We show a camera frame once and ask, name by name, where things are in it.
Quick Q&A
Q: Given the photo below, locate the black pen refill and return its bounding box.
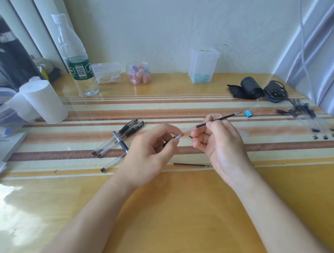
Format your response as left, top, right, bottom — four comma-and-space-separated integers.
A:
196, 112, 244, 129
173, 163, 213, 168

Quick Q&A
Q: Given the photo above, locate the stack of white paper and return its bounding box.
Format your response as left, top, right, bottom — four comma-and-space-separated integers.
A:
0, 132, 28, 173

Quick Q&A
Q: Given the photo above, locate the large black object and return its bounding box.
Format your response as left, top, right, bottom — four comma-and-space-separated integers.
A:
0, 15, 48, 92

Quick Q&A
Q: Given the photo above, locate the clear gel pen black grip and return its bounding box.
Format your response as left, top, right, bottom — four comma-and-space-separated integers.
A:
97, 121, 145, 158
112, 131, 129, 154
92, 119, 138, 156

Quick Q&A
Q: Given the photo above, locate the clear plastic water bottle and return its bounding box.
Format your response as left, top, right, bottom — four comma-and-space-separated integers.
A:
51, 14, 100, 97

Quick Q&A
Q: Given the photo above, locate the person's right hand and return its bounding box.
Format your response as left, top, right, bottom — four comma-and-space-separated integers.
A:
191, 114, 255, 190

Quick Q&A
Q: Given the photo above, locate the coiled black cable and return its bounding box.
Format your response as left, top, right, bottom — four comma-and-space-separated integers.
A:
263, 80, 294, 115

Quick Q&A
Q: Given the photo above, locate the pale curtain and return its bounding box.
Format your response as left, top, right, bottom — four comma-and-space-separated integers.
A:
271, 0, 334, 116

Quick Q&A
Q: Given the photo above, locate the person's right forearm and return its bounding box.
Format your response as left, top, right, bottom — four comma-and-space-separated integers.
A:
230, 172, 330, 253

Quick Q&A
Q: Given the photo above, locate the white paper roll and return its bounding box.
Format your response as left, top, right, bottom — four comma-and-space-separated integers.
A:
19, 79, 69, 124

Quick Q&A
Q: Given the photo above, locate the striped table mat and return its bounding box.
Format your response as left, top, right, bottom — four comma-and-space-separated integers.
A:
0, 95, 334, 181

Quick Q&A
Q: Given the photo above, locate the pile of clear pens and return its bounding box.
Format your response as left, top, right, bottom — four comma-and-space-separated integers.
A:
288, 99, 334, 131

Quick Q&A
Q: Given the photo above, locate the thin white cable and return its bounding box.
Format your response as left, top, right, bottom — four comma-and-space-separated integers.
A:
300, 0, 317, 101

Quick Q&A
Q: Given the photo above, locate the clear plastic lidded container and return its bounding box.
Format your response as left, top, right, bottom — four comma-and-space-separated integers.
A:
0, 77, 42, 139

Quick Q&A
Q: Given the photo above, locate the person's left hand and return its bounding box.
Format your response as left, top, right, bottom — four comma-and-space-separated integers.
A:
115, 123, 185, 191

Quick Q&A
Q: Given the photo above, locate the round jar of colourful erasers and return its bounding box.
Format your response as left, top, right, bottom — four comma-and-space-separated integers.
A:
126, 61, 152, 86

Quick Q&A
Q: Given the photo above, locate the pen tip section black grip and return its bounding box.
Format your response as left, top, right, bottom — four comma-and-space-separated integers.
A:
162, 134, 184, 148

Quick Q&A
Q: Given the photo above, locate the black tape roll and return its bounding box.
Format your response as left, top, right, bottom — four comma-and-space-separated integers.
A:
226, 76, 264, 100

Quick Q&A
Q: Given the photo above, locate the person's left forearm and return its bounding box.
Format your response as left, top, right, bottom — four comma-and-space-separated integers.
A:
43, 178, 146, 253

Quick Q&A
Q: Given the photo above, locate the tall clear lidded box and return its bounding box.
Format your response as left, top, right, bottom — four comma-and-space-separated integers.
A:
188, 47, 221, 84

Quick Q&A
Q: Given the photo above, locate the clear box of cotton swabs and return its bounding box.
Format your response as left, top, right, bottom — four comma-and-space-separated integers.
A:
91, 62, 122, 85

